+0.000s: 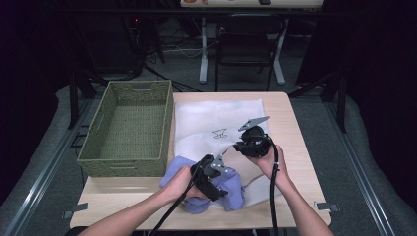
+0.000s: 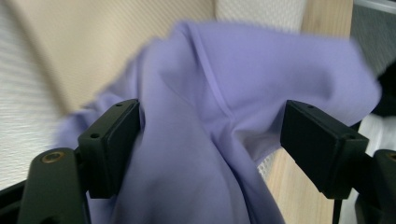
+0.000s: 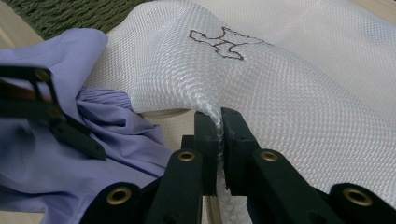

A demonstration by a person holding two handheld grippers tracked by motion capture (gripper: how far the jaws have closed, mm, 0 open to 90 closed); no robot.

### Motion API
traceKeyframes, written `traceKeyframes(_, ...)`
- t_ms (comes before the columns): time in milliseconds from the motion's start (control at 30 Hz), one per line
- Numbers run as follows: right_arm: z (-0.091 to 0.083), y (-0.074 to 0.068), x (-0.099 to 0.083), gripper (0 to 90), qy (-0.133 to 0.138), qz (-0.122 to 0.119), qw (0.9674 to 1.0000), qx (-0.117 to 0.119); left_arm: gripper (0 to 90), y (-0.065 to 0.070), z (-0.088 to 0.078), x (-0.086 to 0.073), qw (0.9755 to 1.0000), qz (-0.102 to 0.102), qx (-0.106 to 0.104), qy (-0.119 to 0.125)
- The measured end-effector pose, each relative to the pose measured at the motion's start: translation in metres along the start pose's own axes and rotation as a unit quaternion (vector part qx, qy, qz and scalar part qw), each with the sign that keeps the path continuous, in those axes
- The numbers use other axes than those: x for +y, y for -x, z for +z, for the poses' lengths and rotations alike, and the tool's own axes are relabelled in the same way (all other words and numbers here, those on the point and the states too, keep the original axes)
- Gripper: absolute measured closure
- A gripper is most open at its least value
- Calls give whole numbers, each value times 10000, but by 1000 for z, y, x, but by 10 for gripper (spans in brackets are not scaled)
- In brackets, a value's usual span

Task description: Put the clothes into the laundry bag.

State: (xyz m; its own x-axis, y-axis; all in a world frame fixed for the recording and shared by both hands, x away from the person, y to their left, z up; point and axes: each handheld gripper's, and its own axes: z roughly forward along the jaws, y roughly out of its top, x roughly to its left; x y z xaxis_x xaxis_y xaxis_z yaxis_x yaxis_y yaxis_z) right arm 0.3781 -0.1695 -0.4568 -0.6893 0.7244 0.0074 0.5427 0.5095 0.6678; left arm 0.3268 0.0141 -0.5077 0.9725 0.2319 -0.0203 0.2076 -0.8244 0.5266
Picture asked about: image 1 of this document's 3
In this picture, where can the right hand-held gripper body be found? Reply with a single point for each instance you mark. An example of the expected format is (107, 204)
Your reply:
(257, 142)

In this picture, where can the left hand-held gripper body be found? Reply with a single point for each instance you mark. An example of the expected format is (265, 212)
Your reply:
(205, 170)

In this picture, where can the lavender cloth garment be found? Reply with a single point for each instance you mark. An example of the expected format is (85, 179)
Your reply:
(234, 187)

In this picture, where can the white mesh laundry bag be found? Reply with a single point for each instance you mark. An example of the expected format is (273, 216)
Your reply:
(203, 121)

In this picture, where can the green woven basket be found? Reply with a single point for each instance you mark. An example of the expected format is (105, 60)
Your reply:
(131, 124)

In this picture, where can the person's left hand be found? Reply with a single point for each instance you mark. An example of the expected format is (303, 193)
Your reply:
(180, 187)

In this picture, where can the person's right hand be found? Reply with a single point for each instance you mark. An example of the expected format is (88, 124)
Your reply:
(273, 167)

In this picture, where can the black metal stand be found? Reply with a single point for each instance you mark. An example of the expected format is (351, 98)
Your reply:
(73, 98)
(341, 101)

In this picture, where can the black folding chair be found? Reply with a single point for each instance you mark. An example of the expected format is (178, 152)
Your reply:
(244, 49)

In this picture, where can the white desk with legs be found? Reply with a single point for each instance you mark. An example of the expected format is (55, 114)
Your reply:
(204, 49)

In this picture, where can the dark object on desk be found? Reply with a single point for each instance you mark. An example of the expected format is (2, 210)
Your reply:
(265, 2)

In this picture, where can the grey metal floor rail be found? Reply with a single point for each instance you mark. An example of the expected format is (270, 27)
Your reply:
(42, 177)
(360, 177)

